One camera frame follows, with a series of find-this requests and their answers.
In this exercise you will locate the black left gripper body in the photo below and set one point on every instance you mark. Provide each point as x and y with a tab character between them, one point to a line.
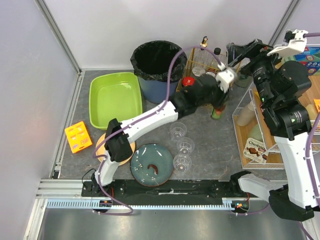
219	100

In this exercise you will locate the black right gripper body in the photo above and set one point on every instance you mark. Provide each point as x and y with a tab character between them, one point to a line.
249	53

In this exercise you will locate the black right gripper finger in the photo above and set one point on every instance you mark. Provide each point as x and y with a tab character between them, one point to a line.
252	49
233	51

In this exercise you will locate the silver lid spice jar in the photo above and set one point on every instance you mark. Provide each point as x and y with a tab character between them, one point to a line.
198	71

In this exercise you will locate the red lid sauce jar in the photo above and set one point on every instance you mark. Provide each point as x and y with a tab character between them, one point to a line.
188	81

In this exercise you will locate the green red sauce bottle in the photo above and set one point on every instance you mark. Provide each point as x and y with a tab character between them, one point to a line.
217	112

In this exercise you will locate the blue ceramic plate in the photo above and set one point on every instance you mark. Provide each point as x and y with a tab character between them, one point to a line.
156	154

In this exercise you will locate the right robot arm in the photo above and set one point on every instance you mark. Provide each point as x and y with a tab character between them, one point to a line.
280	84

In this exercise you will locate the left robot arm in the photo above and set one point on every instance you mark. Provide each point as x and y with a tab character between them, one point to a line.
120	135

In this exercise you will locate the black cap glass bottle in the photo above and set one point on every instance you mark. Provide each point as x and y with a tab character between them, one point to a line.
217	54

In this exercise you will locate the cream pump soap bottle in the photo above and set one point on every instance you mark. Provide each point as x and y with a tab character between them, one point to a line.
243	81

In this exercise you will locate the clear glass cup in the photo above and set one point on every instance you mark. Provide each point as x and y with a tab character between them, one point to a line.
185	146
177	131
182	163

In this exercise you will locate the blue sponge package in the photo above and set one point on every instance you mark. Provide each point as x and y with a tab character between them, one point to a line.
310	58

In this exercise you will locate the black trash bag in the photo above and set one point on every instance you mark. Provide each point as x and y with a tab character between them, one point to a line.
151	60

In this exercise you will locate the yellow sponge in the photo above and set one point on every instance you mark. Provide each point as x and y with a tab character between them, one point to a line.
313	109

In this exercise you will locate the chocolate cookie box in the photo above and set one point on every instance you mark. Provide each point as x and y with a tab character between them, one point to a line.
255	150

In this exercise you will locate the green plastic basin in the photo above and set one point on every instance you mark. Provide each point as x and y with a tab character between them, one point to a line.
114	96

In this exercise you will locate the red sausage piece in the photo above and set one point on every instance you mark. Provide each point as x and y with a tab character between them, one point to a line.
154	167

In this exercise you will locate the beige plate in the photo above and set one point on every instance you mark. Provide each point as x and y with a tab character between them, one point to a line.
101	150

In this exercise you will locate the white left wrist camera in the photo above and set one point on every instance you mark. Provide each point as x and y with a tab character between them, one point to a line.
225	77

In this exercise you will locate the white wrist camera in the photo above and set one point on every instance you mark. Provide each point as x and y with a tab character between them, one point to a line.
225	77
296	43

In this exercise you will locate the yellow wire basket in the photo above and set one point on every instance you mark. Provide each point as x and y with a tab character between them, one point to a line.
197	65

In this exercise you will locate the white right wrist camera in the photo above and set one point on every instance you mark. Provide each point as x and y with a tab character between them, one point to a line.
296	43

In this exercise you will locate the white wire shelf rack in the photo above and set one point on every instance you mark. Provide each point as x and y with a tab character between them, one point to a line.
258	128

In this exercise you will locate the black mounting base plate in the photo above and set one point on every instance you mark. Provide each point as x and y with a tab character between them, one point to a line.
130	188

